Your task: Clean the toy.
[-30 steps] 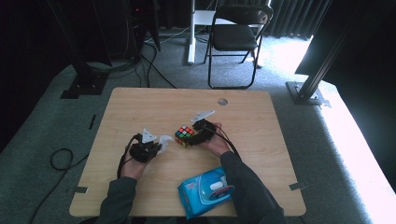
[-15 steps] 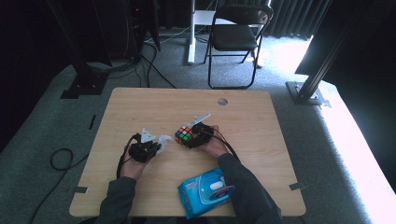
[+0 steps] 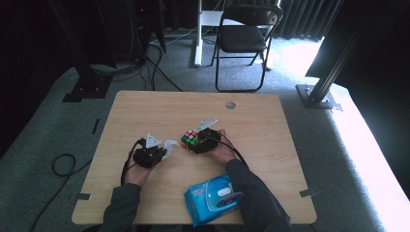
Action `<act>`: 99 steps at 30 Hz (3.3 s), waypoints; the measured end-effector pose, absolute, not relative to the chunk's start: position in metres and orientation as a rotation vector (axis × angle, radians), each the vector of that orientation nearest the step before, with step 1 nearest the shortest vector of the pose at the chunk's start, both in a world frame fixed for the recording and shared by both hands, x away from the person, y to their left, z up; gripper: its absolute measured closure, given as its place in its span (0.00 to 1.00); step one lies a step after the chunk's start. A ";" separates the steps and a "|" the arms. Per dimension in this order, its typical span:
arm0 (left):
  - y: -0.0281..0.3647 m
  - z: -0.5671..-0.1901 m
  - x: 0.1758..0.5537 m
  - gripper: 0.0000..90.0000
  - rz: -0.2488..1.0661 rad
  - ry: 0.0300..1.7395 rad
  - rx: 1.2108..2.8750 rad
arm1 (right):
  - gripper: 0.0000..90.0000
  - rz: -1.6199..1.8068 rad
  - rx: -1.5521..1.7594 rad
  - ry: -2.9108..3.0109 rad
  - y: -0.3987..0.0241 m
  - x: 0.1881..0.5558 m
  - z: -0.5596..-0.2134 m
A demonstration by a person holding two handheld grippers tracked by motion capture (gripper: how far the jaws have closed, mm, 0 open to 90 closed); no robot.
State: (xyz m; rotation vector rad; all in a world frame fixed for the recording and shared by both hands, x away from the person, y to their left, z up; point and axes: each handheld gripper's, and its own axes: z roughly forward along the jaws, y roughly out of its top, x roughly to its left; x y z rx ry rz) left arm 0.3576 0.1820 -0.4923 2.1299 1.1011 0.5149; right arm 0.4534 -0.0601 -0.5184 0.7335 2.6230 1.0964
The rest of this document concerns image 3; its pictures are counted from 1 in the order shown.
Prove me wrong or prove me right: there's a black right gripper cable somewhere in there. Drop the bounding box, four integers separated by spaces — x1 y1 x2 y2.
211 132 249 169

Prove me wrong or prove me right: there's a black folding chair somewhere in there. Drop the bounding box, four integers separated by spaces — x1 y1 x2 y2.
211 4 284 94

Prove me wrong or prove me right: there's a white wet wipe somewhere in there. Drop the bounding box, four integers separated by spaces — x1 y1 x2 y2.
161 138 181 161

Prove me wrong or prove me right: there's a grey tape piece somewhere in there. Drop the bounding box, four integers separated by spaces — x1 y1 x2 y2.
299 188 319 198

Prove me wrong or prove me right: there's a person's right hand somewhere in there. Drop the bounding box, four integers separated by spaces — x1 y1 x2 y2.
206 129 239 165

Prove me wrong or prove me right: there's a person's left hand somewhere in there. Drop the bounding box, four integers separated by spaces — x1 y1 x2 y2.
124 157 157 189

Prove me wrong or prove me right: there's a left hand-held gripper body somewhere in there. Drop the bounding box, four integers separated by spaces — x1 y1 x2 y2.
132 131 166 169

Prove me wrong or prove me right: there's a white desk leg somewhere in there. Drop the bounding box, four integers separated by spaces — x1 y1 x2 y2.
193 0 226 68

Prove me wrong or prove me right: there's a black looped floor cable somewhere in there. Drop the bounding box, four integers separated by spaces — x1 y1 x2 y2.
30 153 95 232

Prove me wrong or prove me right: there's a dark computer tower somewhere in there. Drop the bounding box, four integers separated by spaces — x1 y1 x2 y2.
128 0 167 63

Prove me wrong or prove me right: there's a multicoloured puzzle cube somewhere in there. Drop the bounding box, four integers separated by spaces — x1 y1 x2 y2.
180 129 199 151

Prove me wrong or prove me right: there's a black metal stand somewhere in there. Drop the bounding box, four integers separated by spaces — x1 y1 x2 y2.
295 13 368 112
47 0 114 103

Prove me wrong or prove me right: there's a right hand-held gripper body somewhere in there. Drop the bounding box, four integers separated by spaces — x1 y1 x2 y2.
192 118 223 155

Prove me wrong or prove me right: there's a dark curtain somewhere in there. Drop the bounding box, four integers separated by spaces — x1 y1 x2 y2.
270 0 344 42

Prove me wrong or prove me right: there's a bundle of black floor cables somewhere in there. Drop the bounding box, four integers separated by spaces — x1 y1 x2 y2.
90 42 184 93

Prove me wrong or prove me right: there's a blue wet wipes pack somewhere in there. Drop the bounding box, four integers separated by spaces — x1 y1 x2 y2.
183 173 245 228

